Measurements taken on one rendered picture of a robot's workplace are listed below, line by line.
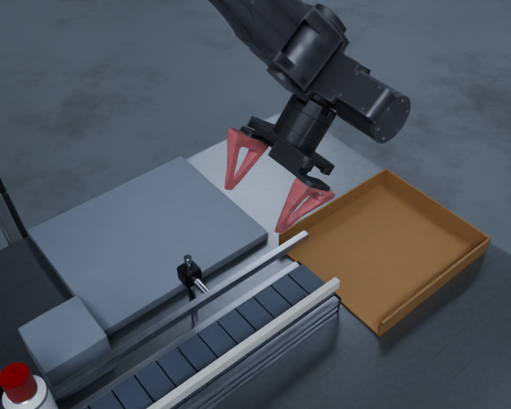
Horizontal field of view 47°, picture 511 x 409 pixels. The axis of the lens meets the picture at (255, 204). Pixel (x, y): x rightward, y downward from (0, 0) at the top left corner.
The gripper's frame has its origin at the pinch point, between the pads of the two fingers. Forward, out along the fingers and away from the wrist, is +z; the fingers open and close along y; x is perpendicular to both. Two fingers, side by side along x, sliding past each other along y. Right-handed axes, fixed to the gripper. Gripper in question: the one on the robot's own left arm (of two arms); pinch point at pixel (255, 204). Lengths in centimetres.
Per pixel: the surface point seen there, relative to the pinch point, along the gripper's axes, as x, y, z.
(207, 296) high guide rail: 10.1, -5.8, 19.2
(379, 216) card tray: 52, -8, 1
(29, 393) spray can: -17.4, -1.7, 29.1
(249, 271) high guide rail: 16.3, -5.5, 14.2
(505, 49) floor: 282, -96, -77
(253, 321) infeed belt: 20.0, -2.1, 21.7
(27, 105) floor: 105, -218, 71
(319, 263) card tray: 38.3, -6.4, 12.7
